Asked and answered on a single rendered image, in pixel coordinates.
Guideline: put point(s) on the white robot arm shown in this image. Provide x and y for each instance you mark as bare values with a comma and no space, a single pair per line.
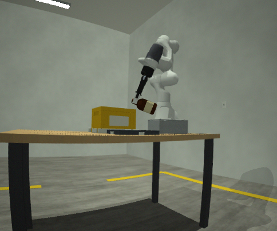
154,59

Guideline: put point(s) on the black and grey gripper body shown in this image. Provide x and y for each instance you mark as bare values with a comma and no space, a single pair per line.
147,71

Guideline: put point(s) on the yellow plastic crate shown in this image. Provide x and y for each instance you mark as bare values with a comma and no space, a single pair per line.
113,118

